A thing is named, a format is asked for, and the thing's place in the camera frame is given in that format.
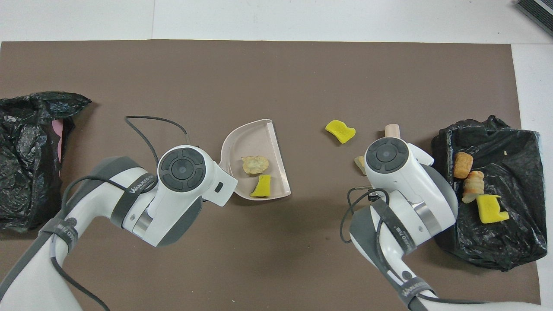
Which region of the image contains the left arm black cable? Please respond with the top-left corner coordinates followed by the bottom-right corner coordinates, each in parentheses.
top-left (48, 115), bottom-right (191, 311)

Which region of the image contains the yellow sponge wedge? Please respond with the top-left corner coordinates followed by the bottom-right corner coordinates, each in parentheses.
top-left (250, 174), bottom-right (272, 198)

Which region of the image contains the beige plastic dustpan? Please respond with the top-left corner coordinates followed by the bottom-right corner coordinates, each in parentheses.
top-left (219, 119), bottom-right (292, 202)

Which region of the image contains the right black trash bag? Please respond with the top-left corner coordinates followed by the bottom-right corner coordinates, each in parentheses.
top-left (427, 115), bottom-right (548, 272)

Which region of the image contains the black ribbed device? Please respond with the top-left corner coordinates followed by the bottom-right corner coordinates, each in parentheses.
top-left (516, 0), bottom-right (553, 36)

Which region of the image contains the brown round bread bun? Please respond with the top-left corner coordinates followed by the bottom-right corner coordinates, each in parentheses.
top-left (453, 152), bottom-right (474, 180)

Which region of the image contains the pale round cracker chip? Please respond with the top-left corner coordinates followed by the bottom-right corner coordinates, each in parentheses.
top-left (241, 155), bottom-right (270, 176)

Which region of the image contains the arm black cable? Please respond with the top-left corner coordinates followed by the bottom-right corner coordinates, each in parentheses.
top-left (340, 187), bottom-right (489, 305)
top-left (48, 115), bottom-right (191, 311)

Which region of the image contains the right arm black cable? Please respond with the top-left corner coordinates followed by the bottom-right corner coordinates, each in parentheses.
top-left (340, 187), bottom-right (489, 305)

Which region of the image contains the left black trash bag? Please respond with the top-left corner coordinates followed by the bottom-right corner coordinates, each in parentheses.
top-left (0, 91), bottom-right (92, 233)

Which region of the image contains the brown paper table mat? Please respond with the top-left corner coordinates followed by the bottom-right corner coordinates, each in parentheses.
top-left (0, 40), bottom-right (543, 311)

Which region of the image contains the yellow curved sponge piece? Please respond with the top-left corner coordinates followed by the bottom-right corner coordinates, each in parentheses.
top-left (325, 120), bottom-right (356, 144)

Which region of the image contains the pale flaky pastry piece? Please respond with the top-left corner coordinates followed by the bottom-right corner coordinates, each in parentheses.
top-left (462, 170), bottom-right (485, 204)

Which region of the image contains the yellow sponge piece with notch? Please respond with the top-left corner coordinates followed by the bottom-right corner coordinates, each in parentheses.
top-left (476, 194), bottom-right (510, 224)

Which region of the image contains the black trash bag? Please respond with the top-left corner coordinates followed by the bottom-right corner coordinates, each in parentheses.
top-left (0, 91), bottom-right (92, 233)
top-left (427, 115), bottom-right (548, 272)

